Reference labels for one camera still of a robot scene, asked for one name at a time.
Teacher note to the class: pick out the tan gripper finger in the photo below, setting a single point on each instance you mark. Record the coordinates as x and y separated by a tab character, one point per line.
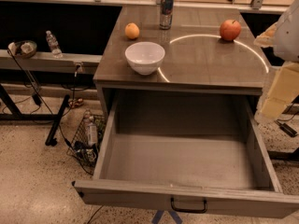
283	90
266	38

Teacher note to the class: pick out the redbull can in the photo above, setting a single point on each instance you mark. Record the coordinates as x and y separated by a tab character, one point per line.
166	12

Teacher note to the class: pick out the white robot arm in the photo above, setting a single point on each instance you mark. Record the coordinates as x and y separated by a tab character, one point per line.
286	47

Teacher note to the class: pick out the open grey top drawer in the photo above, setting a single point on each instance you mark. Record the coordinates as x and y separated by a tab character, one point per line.
158	145

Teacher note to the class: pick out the red apple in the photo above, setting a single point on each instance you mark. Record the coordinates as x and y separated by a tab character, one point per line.
230	30

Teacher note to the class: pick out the black power adapter right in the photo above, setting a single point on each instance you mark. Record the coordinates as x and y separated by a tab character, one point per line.
286	129

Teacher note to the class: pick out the grey cabinet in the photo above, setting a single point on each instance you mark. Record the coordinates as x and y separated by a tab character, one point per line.
196	58

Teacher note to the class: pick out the white bowl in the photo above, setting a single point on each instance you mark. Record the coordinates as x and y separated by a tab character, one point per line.
145	57

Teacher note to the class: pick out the orange fruit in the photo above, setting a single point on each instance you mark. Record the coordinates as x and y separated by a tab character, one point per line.
132	31

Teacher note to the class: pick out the plastic bottle in basket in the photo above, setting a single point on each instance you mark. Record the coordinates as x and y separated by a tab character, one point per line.
90	128

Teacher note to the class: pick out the clear water bottle on ledge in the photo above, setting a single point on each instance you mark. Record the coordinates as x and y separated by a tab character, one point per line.
53	45

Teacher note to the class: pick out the small bowl on ledge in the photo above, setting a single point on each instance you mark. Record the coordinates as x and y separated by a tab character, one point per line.
22	49

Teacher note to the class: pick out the black drawer handle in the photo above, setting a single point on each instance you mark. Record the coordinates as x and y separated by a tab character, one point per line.
189	206

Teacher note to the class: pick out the wire basket on floor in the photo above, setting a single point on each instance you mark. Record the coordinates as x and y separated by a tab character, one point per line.
80	149

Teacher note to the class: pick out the black table leg frame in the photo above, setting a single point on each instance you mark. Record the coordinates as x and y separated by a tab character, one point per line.
16	114

